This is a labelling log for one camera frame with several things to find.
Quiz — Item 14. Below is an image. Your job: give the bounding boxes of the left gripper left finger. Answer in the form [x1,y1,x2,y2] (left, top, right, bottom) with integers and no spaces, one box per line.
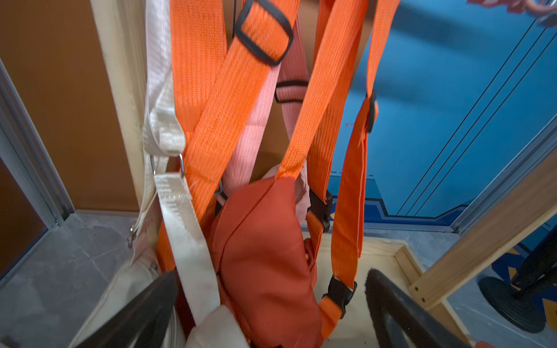
[77,272,178,347]

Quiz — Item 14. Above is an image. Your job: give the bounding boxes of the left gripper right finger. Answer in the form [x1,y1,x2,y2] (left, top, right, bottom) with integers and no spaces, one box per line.
[365,268,468,347]

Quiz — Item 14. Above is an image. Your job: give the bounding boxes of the red-orange sling bag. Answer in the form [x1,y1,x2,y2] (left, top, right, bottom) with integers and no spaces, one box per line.
[209,1,399,347]

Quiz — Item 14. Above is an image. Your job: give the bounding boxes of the dark red-orange waist bag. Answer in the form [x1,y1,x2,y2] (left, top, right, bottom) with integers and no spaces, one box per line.
[156,0,301,273]

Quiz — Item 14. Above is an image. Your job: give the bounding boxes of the beige sling bag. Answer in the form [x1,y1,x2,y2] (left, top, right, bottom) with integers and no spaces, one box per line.
[71,1,247,347]

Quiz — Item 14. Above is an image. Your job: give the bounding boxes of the black microphone on stand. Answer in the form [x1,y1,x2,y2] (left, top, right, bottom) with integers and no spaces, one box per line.
[478,229,556,334]

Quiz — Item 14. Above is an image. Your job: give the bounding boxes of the wooden garment rack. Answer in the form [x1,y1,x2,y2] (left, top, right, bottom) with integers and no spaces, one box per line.
[88,0,557,348]

